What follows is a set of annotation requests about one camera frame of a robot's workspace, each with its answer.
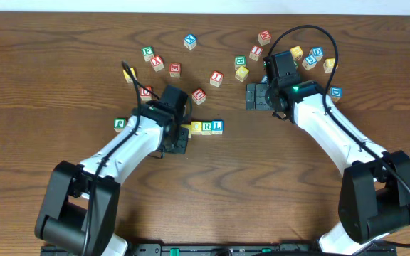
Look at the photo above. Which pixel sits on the yellow block upper right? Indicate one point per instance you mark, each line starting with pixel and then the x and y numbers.
pixel 296 53

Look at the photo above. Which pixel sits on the yellow O block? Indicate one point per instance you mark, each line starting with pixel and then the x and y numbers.
pixel 196 128

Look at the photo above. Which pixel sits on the green R block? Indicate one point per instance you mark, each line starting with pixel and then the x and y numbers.
pixel 206 128

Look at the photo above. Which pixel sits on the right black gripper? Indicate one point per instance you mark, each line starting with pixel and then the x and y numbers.
pixel 258 97

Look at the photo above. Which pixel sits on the yellow C block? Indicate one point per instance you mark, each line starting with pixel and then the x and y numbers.
pixel 188 127

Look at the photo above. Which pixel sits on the red I block upper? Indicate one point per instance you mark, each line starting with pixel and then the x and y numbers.
pixel 255 53

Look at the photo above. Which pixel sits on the red U block centre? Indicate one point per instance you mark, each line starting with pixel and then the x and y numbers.
pixel 198 96

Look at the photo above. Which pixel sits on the blue 2 block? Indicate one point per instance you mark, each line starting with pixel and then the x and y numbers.
pixel 264 80

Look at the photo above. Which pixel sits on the yellow B block far right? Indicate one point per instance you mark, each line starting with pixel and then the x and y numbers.
pixel 329 64

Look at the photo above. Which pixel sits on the blue X block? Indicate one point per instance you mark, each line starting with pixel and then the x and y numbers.
pixel 190 41

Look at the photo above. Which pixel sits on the blue 5 block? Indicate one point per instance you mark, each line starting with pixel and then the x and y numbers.
pixel 309 62

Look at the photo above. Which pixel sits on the yellow block centre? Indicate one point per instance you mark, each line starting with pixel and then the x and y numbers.
pixel 241 73

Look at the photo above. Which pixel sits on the green B block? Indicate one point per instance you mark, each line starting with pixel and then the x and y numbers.
pixel 240 61

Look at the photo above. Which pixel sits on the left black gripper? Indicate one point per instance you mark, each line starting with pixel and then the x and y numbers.
pixel 181 139

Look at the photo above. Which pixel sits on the green F block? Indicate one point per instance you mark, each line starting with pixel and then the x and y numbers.
pixel 148 53

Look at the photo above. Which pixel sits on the blue D block lower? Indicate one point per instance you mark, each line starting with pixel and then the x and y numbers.
pixel 335 93

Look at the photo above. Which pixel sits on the red Q block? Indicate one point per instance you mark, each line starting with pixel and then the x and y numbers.
pixel 175 70

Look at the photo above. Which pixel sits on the red i block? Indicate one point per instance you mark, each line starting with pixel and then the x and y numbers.
pixel 216 78
pixel 255 53

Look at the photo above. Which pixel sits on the blue L block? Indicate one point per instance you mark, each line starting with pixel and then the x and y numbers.
pixel 217 127

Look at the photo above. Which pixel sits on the blue d block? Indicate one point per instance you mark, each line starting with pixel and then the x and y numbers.
pixel 317 53
pixel 335 93

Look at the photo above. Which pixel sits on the blue D block upper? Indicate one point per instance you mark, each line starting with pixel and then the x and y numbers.
pixel 317 53

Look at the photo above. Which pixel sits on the red M block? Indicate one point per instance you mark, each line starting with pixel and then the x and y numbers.
pixel 264 38

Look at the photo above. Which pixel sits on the red X block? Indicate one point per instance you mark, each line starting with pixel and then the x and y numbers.
pixel 157 63

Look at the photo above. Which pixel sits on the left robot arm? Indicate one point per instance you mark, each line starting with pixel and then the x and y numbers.
pixel 79 209

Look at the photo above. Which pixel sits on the red U block left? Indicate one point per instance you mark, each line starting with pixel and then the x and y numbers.
pixel 146 94

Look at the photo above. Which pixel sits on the yellow block far left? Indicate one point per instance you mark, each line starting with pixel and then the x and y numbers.
pixel 129 78

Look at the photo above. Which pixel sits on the red u block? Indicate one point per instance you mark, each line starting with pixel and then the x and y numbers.
pixel 146 94
pixel 198 96

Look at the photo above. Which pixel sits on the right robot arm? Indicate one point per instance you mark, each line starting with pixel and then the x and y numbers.
pixel 375 191

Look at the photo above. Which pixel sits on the green J block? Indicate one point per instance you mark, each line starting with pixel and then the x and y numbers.
pixel 119 124

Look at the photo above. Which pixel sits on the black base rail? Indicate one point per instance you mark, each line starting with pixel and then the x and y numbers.
pixel 295 249

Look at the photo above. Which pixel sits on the red I block centre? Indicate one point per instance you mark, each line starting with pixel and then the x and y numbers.
pixel 216 78

